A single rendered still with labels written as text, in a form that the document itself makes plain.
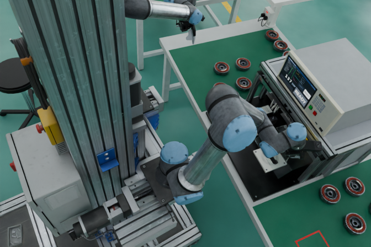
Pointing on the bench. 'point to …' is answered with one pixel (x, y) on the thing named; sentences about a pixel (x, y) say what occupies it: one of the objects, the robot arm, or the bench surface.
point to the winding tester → (334, 84)
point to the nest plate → (262, 160)
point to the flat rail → (276, 99)
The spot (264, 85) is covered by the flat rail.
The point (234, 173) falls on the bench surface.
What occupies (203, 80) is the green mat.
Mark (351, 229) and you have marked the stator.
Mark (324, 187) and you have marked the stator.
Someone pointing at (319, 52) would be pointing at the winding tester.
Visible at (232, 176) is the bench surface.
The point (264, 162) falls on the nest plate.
